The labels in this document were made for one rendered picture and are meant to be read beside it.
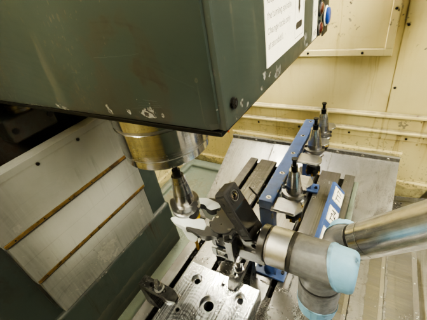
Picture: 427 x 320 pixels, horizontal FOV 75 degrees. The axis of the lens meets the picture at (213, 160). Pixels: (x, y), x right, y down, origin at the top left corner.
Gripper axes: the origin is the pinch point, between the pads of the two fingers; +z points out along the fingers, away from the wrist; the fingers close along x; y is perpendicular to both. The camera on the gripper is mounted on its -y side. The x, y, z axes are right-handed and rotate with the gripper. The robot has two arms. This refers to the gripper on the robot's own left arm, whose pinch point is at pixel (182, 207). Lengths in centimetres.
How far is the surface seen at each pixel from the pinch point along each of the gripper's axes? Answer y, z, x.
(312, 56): -4, -3, 100
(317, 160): 9.6, -20.1, 39.8
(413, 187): 59, -55, 100
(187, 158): -17.7, -8.0, -3.6
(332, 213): 37, -26, 47
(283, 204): 9.6, -16.8, 18.3
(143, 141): -22.7, -3.8, -7.7
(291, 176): 3.3, -17.6, 22.4
